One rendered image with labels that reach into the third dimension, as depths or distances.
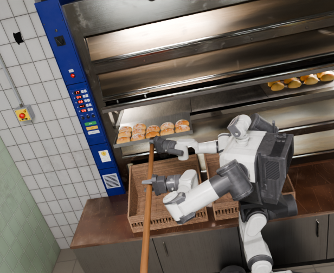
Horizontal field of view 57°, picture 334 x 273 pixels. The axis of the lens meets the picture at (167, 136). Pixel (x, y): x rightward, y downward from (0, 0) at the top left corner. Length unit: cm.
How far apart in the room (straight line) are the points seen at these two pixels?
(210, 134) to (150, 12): 99
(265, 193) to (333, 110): 125
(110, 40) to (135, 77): 30
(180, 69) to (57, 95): 92
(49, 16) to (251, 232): 177
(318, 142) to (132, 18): 167
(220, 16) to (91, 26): 84
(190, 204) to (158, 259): 121
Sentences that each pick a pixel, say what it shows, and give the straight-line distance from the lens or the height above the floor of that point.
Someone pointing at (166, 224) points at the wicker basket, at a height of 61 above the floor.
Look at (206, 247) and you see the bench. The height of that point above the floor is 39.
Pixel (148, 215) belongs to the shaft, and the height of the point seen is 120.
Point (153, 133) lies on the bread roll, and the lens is 210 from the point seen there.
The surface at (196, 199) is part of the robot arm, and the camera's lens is 131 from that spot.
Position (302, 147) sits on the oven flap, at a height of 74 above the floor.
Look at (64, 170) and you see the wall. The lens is 275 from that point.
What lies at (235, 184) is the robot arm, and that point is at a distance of 130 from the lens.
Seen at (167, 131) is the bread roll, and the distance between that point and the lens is 209.
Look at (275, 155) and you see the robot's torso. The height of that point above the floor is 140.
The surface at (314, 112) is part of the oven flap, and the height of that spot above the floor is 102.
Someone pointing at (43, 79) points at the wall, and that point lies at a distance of 241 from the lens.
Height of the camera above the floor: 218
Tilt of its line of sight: 28 degrees down
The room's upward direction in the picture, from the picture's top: 13 degrees counter-clockwise
